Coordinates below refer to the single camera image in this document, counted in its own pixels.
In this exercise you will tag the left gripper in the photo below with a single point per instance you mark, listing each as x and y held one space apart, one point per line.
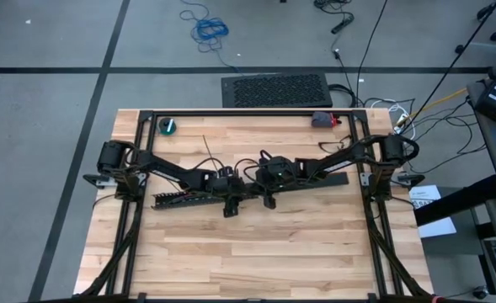
228 187

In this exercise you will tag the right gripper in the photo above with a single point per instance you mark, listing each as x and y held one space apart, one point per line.
277 174

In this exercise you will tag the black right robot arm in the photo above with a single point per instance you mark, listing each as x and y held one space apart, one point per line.
336 163

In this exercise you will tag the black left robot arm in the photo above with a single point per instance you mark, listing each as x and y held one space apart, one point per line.
167 168

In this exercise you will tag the grey red tool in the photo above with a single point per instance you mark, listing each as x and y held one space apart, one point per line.
323 120

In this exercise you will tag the black perforated floor mat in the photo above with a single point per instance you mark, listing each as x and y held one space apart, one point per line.
277 90

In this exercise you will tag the green tape roll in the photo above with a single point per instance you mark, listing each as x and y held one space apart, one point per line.
166 126

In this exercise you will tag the white printed paper sheet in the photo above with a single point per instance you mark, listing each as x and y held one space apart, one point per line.
437 227

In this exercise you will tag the black desk leg beam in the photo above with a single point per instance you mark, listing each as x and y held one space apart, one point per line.
462 200

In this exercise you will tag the black caster wheel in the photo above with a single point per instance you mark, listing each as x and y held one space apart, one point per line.
480 292

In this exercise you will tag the black labelled electronics box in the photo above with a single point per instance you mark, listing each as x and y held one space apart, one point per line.
494 103

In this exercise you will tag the grey office chair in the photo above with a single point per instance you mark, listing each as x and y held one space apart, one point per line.
495 36

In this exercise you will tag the black aluminium table frame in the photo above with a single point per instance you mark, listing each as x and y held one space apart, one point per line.
252 113

